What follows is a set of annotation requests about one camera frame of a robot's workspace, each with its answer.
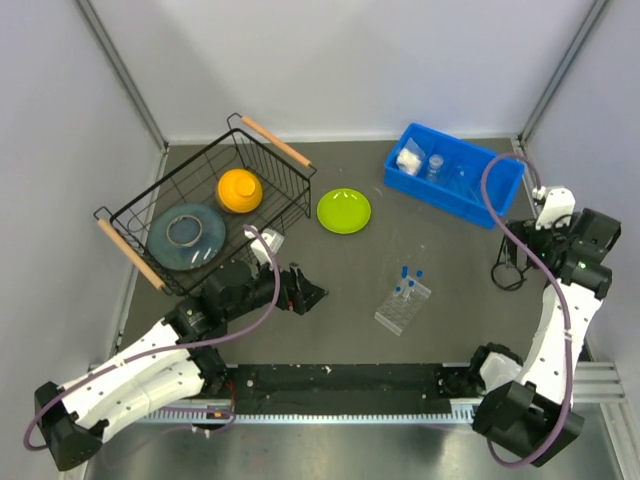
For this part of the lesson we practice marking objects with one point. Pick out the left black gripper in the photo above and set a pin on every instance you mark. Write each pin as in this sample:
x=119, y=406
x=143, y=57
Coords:
x=304, y=295

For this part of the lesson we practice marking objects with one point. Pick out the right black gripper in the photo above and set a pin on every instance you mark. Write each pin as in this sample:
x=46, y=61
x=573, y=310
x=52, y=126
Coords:
x=526, y=229

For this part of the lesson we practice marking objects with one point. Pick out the glass thistle funnel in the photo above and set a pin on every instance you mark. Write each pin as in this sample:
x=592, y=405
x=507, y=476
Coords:
x=465, y=184

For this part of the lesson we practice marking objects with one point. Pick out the clear glass bottle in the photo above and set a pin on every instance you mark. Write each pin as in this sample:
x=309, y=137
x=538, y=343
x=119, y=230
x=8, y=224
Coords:
x=434, y=170

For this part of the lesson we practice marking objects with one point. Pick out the beige sponge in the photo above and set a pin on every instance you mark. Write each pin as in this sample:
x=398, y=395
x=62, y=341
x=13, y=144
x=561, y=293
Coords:
x=410, y=158

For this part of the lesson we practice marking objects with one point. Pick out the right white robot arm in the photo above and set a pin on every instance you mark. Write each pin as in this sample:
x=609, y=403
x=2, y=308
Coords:
x=527, y=402

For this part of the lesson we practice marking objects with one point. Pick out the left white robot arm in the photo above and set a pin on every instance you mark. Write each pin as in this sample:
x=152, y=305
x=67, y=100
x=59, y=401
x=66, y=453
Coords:
x=176, y=359

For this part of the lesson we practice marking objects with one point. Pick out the green plastic plate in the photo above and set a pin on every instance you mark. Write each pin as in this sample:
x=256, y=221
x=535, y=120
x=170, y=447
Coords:
x=343, y=211

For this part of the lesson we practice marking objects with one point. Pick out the clear test tube rack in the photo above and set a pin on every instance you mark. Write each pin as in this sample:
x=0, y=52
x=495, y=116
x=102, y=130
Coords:
x=396, y=313

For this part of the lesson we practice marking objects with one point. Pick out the blue plastic bin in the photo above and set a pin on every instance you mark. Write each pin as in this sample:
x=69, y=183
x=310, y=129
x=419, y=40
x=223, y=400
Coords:
x=450, y=173

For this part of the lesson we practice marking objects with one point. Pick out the orange ribbed bowl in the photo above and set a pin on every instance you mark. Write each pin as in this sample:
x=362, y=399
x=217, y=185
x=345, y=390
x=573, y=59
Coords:
x=239, y=191

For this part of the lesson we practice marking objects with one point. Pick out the blue ceramic plate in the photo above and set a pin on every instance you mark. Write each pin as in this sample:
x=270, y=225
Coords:
x=186, y=236

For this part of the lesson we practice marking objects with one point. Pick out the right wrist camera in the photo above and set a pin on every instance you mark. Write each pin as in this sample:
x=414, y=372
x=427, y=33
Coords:
x=556, y=204

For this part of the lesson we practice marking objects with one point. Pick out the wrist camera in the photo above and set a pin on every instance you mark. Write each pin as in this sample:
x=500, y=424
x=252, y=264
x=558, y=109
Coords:
x=556, y=204
x=267, y=246

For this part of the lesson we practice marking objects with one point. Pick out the black wire stand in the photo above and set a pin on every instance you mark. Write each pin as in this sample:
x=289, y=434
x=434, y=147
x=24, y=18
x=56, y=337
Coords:
x=508, y=272

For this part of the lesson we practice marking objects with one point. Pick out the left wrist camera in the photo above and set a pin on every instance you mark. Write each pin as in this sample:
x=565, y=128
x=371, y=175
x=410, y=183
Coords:
x=267, y=246

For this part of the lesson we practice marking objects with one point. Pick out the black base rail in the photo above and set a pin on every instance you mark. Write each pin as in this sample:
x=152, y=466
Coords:
x=334, y=394

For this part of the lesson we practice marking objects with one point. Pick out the black wire basket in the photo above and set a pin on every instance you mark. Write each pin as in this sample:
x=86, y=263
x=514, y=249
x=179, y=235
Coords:
x=284, y=173

